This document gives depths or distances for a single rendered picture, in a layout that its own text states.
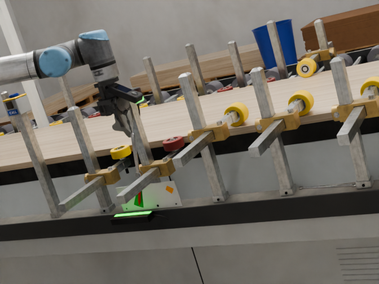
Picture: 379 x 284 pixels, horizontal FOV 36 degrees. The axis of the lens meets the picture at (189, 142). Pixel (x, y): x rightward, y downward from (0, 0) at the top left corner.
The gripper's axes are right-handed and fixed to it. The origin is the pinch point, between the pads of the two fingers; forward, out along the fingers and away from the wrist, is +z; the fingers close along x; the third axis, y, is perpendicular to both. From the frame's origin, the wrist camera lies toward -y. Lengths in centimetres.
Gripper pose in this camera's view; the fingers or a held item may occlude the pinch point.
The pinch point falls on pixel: (131, 133)
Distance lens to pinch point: 202.8
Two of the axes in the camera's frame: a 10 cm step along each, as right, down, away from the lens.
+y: -8.6, 1.3, 4.9
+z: 2.8, 9.3, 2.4
